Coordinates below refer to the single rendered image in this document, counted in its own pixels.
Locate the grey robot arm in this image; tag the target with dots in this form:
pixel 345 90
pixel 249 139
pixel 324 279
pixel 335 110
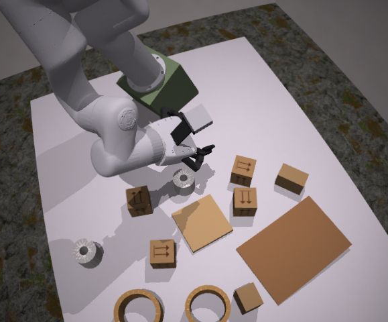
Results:
pixel 58 41

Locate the brown wooden ring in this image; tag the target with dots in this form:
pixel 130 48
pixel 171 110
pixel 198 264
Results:
pixel 208 289
pixel 128 296

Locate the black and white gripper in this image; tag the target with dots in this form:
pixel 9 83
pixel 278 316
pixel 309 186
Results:
pixel 173 154

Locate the square wooden board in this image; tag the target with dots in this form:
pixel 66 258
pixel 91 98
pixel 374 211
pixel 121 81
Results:
pixel 201 223

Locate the brown rectangular board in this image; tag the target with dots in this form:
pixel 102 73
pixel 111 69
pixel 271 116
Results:
pixel 293 249

